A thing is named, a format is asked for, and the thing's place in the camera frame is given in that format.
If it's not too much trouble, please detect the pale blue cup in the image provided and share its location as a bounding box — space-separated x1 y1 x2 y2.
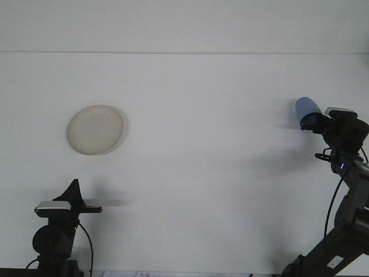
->
294 96 322 129

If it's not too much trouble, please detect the pale round plate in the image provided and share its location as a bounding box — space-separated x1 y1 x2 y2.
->
66 104 125 156

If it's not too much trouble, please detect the arm long black cable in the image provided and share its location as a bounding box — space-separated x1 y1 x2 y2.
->
77 220 94 275
322 170 351 249

